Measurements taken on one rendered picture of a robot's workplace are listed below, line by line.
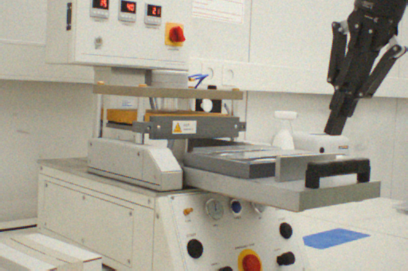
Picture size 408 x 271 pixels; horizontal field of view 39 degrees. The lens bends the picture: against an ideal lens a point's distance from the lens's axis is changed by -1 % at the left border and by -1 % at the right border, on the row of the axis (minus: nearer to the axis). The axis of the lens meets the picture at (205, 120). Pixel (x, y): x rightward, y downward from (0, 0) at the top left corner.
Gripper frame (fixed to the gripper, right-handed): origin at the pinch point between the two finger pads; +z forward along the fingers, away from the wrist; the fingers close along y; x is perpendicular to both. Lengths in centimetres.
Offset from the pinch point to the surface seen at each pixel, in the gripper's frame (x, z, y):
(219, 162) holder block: -9.7, 14.5, -12.6
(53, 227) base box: -16, 48, -48
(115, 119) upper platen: -9.2, 20.5, -44.2
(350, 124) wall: 153, 44, -86
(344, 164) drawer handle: -0.3, 6.8, 4.2
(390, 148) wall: 194, 57, -84
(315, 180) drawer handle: -7.4, 8.7, 4.7
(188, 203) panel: -10.5, 24.3, -16.0
